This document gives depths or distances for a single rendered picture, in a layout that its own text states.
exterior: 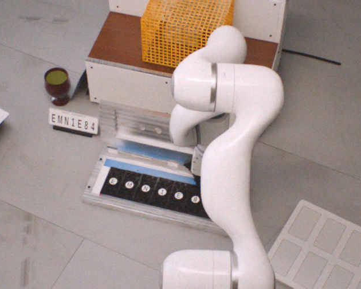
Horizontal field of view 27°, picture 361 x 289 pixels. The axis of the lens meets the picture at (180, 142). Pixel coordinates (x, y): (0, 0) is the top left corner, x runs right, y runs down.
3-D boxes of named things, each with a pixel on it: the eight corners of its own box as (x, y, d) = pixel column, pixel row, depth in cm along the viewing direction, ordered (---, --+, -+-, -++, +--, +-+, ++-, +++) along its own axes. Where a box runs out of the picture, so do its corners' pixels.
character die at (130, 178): (116, 198, 215) (116, 196, 214) (126, 172, 220) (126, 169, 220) (132, 202, 214) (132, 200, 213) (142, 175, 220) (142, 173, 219)
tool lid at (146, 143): (98, 103, 212) (101, 99, 213) (101, 150, 225) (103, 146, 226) (251, 136, 204) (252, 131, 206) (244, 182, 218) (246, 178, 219)
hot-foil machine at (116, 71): (89, 103, 240) (77, 14, 210) (128, 20, 264) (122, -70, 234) (323, 153, 228) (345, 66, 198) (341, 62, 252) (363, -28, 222)
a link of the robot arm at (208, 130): (197, 156, 198) (231, 150, 199) (198, 125, 188) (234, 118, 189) (189, 132, 203) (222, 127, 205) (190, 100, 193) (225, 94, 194)
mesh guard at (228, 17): (142, 61, 222) (140, 19, 209) (161, 16, 235) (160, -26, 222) (217, 75, 219) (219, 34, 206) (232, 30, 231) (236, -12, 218)
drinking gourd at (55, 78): (43, 94, 242) (39, 70, 234) (69, 86, 244) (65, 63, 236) (51, 112, 237) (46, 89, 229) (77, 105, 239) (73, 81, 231)
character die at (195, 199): (182, 213, 212) (182, 211, 211) (191, 186, 217) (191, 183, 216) (199, 217, 211) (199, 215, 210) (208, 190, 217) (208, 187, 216)
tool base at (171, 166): (82, 202, 216) (81, 195, 213) (105, 148, 229) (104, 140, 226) (230, 237, 209) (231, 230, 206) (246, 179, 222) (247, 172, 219)
